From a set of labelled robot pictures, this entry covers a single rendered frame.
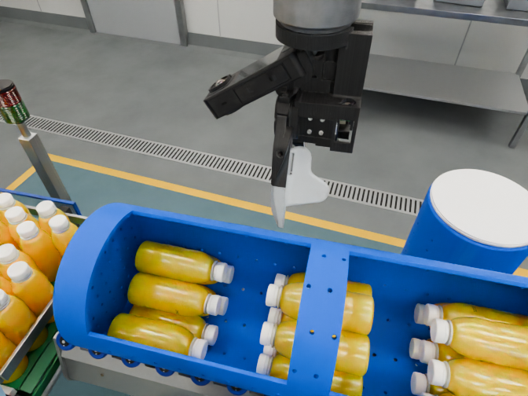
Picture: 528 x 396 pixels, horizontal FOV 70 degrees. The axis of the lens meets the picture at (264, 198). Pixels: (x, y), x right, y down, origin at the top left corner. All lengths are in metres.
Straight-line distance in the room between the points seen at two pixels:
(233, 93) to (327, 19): 0.12
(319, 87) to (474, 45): 3.58
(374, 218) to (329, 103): 2.09
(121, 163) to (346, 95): 2.60
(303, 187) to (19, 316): 0.70
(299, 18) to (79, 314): 0.57
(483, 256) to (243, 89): 0.81
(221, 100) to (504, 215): 0.87
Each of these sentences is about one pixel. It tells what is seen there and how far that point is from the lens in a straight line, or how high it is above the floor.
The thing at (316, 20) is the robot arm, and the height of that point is 1.62.
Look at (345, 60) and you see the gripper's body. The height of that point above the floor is 1.58.
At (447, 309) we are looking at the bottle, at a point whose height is 1.12.
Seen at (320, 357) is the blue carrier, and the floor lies 1.18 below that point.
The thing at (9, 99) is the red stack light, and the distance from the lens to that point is 1.20.
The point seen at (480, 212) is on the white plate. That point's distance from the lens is 1.10.
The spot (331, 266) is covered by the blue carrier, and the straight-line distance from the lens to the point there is 0.62.
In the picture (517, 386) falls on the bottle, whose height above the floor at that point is 1.13.
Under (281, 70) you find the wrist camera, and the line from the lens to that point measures 0.37.
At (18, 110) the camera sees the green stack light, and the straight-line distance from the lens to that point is 1.21.
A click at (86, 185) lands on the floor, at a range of 2.81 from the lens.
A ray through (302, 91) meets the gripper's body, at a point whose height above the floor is 1.55.
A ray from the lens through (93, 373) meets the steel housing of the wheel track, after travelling 0.99.
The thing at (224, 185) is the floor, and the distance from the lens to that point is 2.55.
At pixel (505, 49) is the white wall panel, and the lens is 3.99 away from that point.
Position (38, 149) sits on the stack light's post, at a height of 1.06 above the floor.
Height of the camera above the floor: 1.73
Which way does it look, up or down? 45 degrees down
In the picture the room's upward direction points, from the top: straight up
